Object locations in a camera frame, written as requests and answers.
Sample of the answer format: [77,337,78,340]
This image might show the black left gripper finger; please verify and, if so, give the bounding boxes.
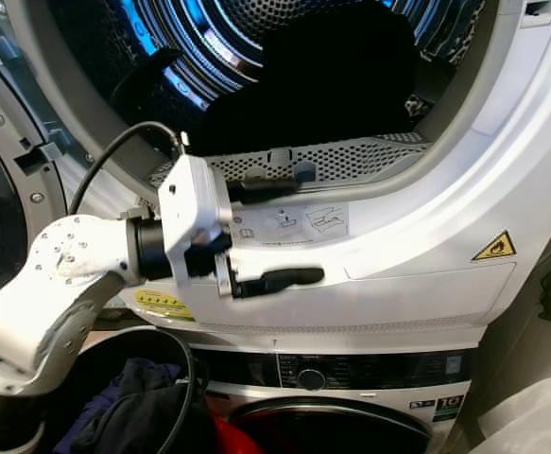
[230,178,300,202]
[235,269,325,298]

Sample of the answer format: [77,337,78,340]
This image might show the black garment with white print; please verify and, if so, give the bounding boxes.
[72,358,215,454]

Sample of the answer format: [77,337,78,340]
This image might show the white washing machine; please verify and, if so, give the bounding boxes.
[185,340,489,454]

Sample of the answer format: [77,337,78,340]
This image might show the white instruction sticker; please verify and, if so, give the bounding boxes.
[230,201,350,249]

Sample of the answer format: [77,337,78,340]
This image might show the yellow oval label sticker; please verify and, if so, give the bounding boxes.
[133,288,196,323]

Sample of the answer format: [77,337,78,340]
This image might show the grey perforated lint filter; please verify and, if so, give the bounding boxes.
[152,132,432,190]

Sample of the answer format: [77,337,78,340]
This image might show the black washer control knob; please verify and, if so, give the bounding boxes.
[297,367,327,393]

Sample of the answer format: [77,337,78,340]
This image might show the plain black garment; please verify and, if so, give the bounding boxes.
[195,5,437,157]

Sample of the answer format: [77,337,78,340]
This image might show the black round laundry basket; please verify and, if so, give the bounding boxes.
[0,326,210,454]

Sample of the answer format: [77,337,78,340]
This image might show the white tumble dryer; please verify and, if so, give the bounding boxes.
[0,0,551,356]

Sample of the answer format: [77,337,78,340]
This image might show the dark round washer door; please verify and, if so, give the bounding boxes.
[228,395,437,454]

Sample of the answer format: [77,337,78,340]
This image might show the red plastic item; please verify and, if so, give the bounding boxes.
[204,411,267,454]

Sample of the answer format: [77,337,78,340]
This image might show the dark washer warranty sticker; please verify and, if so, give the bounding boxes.
[433,394,467,424]

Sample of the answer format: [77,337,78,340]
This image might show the yellow triangle warning sticker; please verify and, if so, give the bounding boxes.
[472,230,518,262]

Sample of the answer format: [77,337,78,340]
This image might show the white plastic bag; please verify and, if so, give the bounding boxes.
[469,359,551,454]

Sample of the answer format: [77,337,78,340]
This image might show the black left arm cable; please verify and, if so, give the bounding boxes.
[67,121,186,217]

